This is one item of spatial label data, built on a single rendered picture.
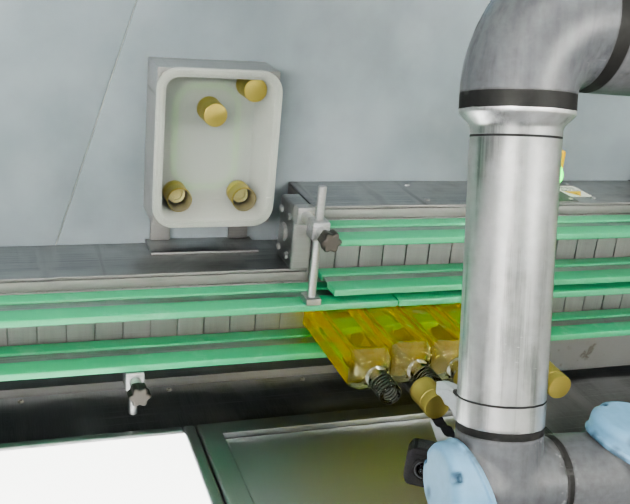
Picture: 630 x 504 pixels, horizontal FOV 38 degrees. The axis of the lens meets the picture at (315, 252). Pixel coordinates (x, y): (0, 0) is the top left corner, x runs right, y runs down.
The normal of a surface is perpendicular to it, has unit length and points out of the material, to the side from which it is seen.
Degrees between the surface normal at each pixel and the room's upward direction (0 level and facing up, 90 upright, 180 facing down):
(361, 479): 90
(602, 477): 30
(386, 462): 90
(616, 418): 90
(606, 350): 0
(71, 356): 90
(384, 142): 0
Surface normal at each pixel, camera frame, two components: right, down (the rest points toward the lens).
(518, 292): 0.06, 0.10
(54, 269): 0.10, -0.93
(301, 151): 0.32, 0.36
